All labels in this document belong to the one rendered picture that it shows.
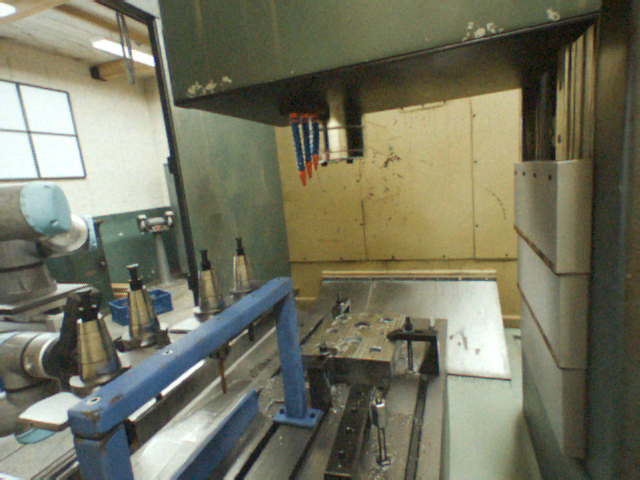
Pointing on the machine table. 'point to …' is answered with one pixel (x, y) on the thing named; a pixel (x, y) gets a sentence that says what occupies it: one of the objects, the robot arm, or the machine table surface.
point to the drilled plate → (381, 365)
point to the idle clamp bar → (341, 455)
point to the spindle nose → (342, 134)
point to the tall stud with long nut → (381, 428)
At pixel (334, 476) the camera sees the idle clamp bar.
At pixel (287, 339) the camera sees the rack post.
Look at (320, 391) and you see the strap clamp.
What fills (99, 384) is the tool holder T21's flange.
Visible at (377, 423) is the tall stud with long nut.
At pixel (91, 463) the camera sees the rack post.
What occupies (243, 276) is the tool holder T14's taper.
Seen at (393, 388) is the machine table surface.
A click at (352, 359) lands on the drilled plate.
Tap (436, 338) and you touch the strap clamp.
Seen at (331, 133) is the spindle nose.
